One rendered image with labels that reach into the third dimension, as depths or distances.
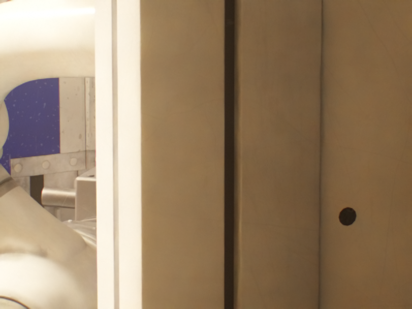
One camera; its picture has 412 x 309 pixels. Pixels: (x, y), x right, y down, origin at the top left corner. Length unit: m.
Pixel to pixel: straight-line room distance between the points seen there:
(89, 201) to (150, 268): 0.88
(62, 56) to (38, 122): 0.39
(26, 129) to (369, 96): 0.98
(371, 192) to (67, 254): 0.69
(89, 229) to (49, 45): 0.23
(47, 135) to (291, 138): 0.99
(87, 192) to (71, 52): 0.30
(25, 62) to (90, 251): 0.18
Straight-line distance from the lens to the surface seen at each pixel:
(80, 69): 1.63
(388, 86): 1.06
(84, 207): 1.91
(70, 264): 1.73
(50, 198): 1.92
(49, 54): 1.63
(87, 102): 2.03
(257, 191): 1.04
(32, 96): 2.01
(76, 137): 2.03
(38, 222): 1.74
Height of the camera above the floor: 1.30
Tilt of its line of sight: 13 degrees down
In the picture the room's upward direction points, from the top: straight up
